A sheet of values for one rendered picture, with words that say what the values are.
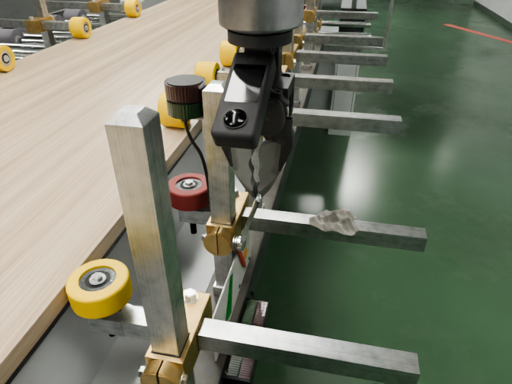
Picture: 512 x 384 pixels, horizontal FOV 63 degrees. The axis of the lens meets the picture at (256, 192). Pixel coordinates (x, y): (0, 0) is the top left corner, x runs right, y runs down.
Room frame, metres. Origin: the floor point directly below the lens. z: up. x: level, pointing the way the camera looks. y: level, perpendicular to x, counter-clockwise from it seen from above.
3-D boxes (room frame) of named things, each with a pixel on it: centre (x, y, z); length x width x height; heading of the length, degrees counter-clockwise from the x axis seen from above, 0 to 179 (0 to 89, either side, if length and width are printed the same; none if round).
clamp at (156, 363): (0.36, 0.10, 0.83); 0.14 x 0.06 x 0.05; 168
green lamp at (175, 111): (0.59, 0.10, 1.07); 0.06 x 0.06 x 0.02
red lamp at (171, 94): (0.59, 0.10, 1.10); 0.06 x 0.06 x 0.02
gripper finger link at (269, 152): (0.48, -0.02, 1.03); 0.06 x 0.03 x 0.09; 168
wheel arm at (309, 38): (1.58, -0.27, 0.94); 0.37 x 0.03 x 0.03; 78
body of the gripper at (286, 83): (0.49, -0.01, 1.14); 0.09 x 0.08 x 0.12; 168
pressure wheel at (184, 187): (0.64, 0.12, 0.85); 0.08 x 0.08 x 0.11
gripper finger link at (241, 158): (0.49, 0.01, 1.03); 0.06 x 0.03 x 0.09; 168
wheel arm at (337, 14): (2.08, -0.31, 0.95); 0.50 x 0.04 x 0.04; 78
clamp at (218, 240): (0.60, 0.05, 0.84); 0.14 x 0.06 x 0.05; 168
